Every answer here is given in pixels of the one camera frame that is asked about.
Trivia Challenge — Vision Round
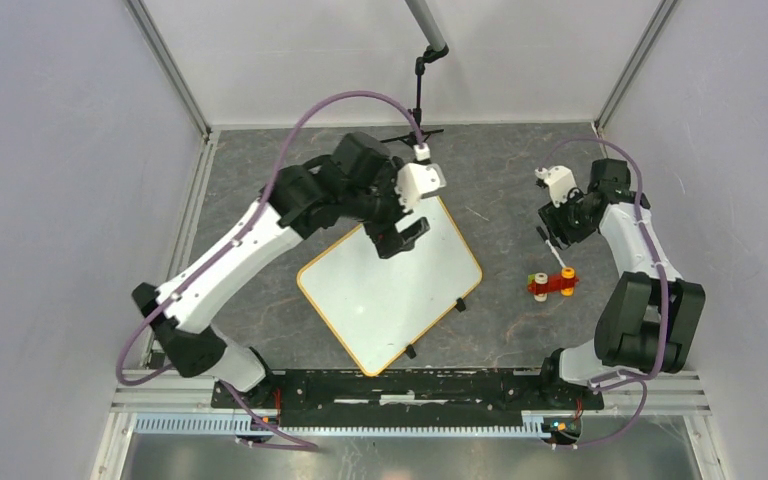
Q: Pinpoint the white black marker pen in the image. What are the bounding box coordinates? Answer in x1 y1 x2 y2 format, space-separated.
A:
536 226 567 269

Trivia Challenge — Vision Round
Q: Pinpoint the yellow framed whiteboard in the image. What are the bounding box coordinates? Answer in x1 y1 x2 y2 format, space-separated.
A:
296 197 483 377

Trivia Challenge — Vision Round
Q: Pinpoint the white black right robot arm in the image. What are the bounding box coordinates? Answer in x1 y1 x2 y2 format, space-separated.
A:
535 158 706 408

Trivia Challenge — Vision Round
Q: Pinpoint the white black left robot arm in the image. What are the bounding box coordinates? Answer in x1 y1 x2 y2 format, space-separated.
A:
132 132 446 408

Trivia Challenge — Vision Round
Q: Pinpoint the grey overhead pole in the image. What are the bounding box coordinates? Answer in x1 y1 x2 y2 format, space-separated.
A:
405 0 448 53

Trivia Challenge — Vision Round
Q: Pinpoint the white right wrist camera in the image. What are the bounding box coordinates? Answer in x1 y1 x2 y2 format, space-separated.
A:
535 165 581 208

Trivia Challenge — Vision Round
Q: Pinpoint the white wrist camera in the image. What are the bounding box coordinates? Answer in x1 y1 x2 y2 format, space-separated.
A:
535 165 581 208
394 144 447 213

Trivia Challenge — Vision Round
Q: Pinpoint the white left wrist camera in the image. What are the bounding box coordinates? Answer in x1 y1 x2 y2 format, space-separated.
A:
394 144 447 213

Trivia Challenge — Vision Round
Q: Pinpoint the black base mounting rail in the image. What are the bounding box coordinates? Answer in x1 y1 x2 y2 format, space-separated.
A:
210 367 605 429

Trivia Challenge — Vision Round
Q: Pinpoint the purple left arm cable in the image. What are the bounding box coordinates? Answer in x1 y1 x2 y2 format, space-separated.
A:
114 90 428 453

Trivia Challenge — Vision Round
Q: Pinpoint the black camera tripod stand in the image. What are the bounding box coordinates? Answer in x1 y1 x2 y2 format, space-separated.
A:
382 44 449 147

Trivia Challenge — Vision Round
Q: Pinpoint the light blue cable duct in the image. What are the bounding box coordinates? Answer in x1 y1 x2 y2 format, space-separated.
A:
132 409 584 440

